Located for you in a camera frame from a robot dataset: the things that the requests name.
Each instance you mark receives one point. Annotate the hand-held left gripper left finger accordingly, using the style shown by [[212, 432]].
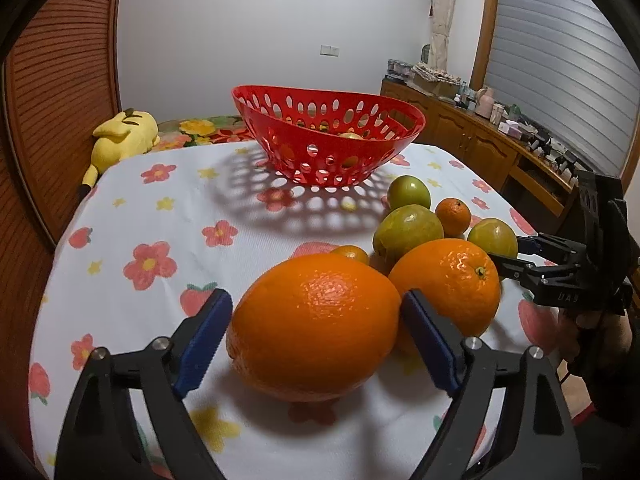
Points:
[[205, 340]]

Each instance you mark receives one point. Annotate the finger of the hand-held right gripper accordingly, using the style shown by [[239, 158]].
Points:
[[531, 246], [515, 267]]

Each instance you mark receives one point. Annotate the pink jug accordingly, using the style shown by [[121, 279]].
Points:
[[485, 102]]

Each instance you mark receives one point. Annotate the yellow plush toy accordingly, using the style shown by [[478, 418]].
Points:
[[125, 135]]

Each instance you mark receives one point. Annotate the beige curtain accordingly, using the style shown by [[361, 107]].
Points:
[[442, 10]]

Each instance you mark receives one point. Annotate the round orange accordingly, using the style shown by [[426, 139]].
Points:
[[445, 285]]

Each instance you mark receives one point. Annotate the green apple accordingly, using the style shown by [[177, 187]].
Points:
[[409, 191]]

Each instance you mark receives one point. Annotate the person's right hand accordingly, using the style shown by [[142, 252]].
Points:
[[568, 335]]

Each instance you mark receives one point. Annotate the white cup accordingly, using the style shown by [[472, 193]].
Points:
[[498, 112]]

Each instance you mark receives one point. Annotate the large oval orange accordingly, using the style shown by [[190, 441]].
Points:
[[315, 330]]

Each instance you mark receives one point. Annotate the cluster of small dark gadgets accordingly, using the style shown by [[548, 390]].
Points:
[[550, 152]]

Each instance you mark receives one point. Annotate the stacked small storage boxes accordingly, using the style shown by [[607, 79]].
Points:
[[399, 70]]

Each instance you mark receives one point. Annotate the wooden louvered door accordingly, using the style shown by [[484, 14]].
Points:
[[60, 100]]

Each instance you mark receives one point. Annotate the white wall socket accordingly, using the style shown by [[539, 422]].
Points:
[[329, 50]]

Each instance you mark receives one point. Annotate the red perforated plastic basket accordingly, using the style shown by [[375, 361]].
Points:
[[300, 125]]

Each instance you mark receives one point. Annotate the cardboard box with patterned cloth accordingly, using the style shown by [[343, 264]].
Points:
[[432, 80]]

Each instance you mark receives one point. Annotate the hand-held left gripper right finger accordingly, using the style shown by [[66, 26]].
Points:
[[427, 340]]

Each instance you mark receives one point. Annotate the white tissue box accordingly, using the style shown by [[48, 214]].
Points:
[[511, 128]]

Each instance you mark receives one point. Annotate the yellow-green speckled fruit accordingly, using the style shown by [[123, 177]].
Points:
[[407, 232], [492, 240]]

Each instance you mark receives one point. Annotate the white floral tablecloth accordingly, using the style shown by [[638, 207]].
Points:
[[165, 220]]

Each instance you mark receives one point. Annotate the rough small tangerine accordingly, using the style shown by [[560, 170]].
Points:
[[452, 216]]

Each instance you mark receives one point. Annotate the wooden sideboard cabinet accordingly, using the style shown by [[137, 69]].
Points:
[[460, 135]]

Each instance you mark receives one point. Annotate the colourful floral blanket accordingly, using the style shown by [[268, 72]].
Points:
[[200, 130]]

